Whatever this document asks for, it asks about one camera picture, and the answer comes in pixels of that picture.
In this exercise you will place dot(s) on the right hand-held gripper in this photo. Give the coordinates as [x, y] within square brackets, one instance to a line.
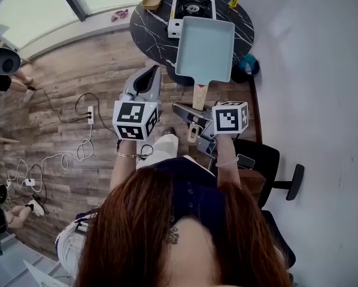
[228, 120]

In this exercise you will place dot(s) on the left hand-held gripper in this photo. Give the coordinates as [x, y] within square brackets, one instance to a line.
[128, 114]

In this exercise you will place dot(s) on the light blue rectangular pan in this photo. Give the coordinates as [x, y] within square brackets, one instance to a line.
[206, 49]

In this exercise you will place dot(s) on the person's left forearm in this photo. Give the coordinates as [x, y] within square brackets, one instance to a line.
[122, 169]

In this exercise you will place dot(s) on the person's right forearm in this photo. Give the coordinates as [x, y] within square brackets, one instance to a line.
[227, 175]

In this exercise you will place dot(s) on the person's brown shoe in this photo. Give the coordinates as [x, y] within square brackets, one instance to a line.
[168, 131]

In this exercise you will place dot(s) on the white power strip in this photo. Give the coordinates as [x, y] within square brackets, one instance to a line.
[90, 115]

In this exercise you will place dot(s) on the black round stool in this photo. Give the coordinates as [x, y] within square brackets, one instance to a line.
[237, 76]

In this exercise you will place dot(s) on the pale pink wrist bangle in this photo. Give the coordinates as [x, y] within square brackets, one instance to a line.
[227, 162]

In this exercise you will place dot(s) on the gold wrist bangle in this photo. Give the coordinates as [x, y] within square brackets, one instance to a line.
[125, 155]

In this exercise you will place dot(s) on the purple toy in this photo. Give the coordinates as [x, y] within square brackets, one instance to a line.
[119, 15]

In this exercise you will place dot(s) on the person's dark blue top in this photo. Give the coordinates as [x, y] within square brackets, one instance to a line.
[194, 187]

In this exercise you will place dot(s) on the teal bottle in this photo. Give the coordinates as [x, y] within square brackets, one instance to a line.
[248, 64]

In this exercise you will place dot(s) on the black phone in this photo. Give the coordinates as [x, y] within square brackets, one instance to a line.
[245, 161]

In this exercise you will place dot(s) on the yellow rectangular tray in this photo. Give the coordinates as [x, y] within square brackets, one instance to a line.
[152, 1]

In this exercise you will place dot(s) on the black office chair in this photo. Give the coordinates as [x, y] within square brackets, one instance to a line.
[268, 157]

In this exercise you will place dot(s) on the brown wooden stool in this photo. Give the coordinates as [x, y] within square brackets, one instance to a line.
[252, 184]

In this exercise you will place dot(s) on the person's bare neck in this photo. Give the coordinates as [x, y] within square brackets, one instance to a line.
[191, 259]

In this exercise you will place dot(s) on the white charger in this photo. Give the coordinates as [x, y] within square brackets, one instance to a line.
[30, 182]

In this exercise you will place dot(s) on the light wooden stick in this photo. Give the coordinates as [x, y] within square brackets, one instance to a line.
[2, 139]

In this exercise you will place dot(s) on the white paper sheet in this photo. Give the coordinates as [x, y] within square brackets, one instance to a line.
[38, 275]

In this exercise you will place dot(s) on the dark wooden rail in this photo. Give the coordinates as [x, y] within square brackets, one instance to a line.
[256, 112]

